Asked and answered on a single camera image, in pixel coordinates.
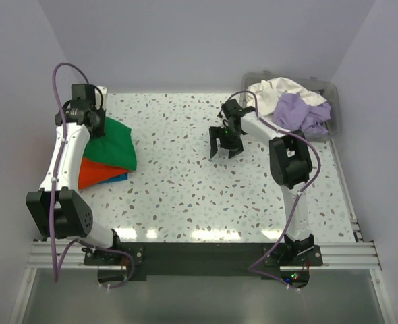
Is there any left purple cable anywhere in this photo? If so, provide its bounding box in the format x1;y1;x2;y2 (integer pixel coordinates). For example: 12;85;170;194
49;63;136;290

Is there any clear plastic bin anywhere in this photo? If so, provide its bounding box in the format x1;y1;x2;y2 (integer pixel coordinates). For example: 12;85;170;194
241;71;341;142

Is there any folded orange t shirt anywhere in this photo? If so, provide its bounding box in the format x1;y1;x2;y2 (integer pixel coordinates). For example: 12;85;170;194
78;157;129;190

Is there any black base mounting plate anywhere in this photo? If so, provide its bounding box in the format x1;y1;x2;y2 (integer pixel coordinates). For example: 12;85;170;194
82;242;324;287

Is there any lavender crumpled t shirt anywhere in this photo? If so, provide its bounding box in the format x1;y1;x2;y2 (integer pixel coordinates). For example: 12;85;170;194
272;93;331;136

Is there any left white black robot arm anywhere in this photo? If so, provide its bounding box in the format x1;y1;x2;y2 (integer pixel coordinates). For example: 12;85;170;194
26;84;119;248

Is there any green t shirt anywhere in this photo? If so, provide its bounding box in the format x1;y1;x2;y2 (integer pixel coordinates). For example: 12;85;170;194
83;117;138;171

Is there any folded blue t shirt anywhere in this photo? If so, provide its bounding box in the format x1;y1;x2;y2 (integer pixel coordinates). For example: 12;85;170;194
101;172;128;184

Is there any aluminium frame rail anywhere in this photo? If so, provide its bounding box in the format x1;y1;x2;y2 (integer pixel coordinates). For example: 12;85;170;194
26;241;382;270

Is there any white crumpled t shirt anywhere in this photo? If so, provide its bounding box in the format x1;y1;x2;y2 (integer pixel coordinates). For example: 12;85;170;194
247;77;326;116

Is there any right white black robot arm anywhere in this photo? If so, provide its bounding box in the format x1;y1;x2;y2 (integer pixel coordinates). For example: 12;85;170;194
209;99;314;254

